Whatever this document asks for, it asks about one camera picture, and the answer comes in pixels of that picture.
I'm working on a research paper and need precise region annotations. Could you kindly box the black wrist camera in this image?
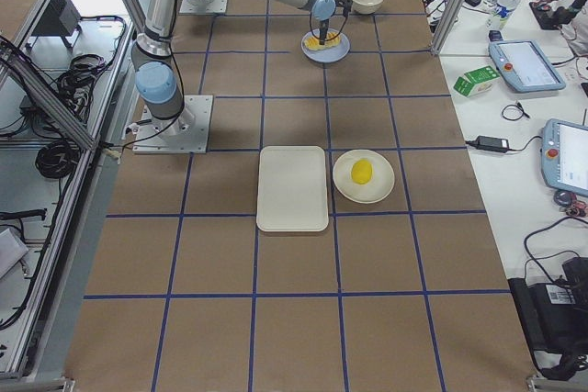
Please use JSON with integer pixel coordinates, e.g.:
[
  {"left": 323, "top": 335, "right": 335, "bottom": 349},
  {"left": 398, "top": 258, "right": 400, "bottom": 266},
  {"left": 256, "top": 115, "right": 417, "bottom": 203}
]
[{"left": 336, "top": 0, "right": 353, "bottom": 17}]

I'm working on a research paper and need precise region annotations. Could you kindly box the light blue plate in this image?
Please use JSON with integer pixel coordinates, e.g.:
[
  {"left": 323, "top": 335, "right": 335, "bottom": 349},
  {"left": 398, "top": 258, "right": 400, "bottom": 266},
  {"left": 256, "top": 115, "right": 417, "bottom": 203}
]
[{"left": 300, "top": 29, "right": 350, "bottom": 63}]

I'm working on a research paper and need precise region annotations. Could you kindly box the green white carton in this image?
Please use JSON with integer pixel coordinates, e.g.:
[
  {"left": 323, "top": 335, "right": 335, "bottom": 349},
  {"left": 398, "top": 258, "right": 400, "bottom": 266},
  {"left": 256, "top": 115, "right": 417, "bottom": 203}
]
[{"left": 453, "top": 65, "right": 500, "bottom": 97}]

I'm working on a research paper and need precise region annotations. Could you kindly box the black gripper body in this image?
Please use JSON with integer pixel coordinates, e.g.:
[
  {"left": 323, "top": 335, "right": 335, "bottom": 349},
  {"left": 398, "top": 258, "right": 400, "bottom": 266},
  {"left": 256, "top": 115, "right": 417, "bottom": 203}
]
[{"left": 319, "top": 19, "right": 330, "bottom": 37}]

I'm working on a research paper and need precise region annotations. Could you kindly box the yellow lemon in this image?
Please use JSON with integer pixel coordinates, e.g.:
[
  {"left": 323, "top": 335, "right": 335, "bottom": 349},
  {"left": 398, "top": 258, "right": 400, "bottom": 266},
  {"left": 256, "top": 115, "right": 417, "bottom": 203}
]
[{"left": 350, "top": 159, "right": 373, "bottom": 185}]

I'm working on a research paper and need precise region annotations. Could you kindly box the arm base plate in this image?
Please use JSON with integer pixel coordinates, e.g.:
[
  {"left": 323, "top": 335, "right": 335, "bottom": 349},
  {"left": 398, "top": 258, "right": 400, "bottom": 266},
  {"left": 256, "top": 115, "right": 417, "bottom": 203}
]
[
  {"left": 131, "top": 95, "right": 213, "bottom": 154},
  {"left": 180, "top": 0, "right": 228, "bottom": 16}
]

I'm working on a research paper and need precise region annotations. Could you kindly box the plastic water bottle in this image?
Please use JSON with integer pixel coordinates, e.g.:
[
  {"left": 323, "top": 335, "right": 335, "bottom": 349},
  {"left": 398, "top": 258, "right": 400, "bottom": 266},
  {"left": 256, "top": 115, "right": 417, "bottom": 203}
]
[{"left": 486, "top": 0, "right": 521, "bottom": 31}]

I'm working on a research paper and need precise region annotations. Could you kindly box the cream plate under lemon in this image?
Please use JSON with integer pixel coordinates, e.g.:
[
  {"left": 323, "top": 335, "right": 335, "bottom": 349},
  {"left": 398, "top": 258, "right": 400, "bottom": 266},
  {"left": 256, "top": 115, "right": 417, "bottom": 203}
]
[{"left": 333, "top": 150, "right": 395, "bottom": 204}]

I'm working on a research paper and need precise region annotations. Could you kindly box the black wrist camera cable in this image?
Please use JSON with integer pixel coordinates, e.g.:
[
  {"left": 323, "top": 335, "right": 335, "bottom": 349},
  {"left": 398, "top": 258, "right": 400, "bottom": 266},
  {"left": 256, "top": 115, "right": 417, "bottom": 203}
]
[{"left": 308, "top": 0, "right": 322, "bottom": 38}]

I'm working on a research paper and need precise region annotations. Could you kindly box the black power adapter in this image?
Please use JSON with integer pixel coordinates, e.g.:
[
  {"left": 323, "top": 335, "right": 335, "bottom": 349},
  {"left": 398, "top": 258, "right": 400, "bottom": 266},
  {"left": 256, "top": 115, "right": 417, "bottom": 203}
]
[{"left": 474, "top": 135, "right": 510, "bottom": 153}]

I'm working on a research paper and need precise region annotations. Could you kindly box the white rectangular tray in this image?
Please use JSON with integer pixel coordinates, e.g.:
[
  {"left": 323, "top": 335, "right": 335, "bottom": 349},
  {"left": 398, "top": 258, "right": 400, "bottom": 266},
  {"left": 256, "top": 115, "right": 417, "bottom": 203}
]
[{"left": 256, "top": 146, "right": 329, "bottom": 232}]

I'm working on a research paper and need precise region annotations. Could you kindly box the striped orange bread roll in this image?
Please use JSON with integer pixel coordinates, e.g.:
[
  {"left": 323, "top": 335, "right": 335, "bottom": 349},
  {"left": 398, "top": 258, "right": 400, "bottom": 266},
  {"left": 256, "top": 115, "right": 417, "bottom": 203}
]
[{"left": 302, "top": 32, "right": 341, "bottom": 51}]

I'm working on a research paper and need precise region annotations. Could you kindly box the blue teach pendant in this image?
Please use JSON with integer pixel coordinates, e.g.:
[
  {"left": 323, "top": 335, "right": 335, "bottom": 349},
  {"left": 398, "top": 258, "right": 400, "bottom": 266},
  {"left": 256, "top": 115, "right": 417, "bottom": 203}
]
[
  {"left": 541, "top": 118, "right": 588, "bottom": 196},
  {"left": 488, "top": 40, "right": 566, "bottom": 93}
]

